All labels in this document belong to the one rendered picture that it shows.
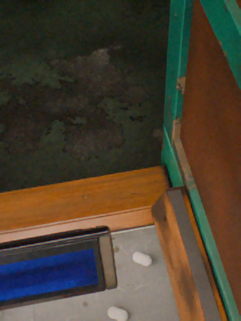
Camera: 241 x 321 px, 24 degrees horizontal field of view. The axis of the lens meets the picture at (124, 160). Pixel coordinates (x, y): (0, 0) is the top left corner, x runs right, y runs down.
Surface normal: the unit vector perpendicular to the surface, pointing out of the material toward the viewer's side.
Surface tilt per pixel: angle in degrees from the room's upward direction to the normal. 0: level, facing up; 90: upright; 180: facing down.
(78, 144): 0
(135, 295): 0
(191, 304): 66
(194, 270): 0
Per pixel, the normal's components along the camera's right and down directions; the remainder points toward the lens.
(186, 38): 0.20, 0.78
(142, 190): -0.01, -0.61
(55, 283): 0.16, 0.33
